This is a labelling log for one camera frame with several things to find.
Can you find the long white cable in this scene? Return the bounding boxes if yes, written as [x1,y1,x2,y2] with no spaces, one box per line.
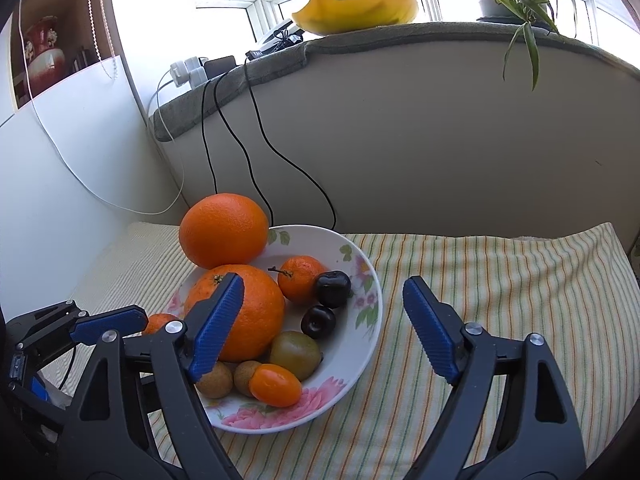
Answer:
[17,0,186,214]

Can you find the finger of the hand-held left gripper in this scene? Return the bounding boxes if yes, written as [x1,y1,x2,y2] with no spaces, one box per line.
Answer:
[10,300,149,363]

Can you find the yellow bowl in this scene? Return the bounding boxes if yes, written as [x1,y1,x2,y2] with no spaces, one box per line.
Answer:
[291,0,420,36]

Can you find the grey windowsill cover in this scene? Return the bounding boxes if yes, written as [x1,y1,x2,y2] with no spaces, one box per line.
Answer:
[147,20,640,143]

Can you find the medium orange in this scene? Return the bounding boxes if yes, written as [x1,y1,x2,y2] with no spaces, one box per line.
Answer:
[178,192,270,271]

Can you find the black cable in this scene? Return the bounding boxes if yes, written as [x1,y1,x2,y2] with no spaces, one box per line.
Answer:
[200,79,219,195]
[214,76,275,225]
[244,60,337,232]

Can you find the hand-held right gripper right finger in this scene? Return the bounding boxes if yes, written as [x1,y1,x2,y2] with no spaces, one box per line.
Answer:
[402,276,587,480]

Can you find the olive green round fruit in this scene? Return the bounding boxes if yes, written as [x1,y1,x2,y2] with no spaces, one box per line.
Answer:
[269,330,323,382]

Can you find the small orange kumquat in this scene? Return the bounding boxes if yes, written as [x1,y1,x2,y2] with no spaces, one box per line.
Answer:
[248,363,303,407]

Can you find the dark books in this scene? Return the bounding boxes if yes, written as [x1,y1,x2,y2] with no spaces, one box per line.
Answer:
[70,47,98,73]

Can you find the black power adapter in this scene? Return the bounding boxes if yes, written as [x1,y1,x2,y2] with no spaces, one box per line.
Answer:
[204,55,237,78]

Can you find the white power strip with chargers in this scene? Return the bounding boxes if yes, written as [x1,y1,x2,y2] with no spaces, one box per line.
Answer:
[169,56,210,88]

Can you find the red and white vase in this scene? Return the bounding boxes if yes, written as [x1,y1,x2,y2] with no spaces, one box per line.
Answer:
[22,16,67,96]

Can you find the striped blanket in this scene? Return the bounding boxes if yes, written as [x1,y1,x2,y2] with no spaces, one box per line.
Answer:
[65,222,638,480]

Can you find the dark plum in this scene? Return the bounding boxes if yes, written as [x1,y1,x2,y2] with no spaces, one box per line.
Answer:
[314,270,352,309]
[301,305,337,339]

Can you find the large orange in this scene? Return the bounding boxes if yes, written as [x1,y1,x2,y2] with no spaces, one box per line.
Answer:
[183,264,286,363]

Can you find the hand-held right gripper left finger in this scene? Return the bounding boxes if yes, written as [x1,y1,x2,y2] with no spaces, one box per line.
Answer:
[62,272,245,480]

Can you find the brown kiwi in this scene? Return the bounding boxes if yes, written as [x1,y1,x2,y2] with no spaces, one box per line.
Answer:
[233,360,263,397]
[195,361,234,400]

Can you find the ring light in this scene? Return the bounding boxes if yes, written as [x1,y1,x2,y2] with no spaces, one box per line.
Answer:
[245,19,306,61]

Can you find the short white cable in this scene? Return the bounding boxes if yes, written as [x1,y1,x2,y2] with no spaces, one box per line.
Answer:
[147,71,175,138]

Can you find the small tangerine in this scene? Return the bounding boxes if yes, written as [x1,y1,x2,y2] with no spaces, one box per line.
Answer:
[141,312,182,337]

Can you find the floral white plate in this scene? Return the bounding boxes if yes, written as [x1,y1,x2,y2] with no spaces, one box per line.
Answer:
[165,225,383,434]

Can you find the tangerine with stem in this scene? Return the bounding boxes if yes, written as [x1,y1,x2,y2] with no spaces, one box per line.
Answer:
[276,255,328,306]

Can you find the white bead cord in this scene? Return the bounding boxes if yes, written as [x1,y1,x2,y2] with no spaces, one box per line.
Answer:
[84,0,119,81]

